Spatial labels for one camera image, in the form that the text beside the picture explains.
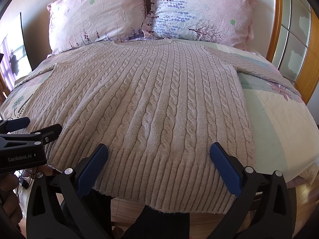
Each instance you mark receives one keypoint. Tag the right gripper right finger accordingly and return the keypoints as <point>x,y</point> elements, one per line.
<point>262,208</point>

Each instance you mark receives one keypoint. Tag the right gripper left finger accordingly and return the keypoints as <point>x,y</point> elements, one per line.
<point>55,208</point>

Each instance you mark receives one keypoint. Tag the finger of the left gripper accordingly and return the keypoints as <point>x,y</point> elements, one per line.
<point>12,125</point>
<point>45,135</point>

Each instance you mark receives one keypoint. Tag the beige cable-knit sweater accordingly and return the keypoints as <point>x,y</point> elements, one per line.
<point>158,106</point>

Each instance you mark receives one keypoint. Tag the person's left hand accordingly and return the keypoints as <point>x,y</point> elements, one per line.
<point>9,200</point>

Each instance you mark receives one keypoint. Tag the pastel patchwork bed sheet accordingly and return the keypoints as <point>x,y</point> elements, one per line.
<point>284,132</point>

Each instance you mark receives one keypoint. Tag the pink floral left pillow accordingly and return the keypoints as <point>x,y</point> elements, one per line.
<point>76,23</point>

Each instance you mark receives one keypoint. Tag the wooden glass-panel headboard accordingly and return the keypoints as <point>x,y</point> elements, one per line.
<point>286,34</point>

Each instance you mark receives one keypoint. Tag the pink lavender right pillow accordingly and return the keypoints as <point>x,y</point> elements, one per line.
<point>227,22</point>

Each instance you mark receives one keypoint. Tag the window with wooden frame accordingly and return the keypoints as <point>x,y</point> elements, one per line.
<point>14,61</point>

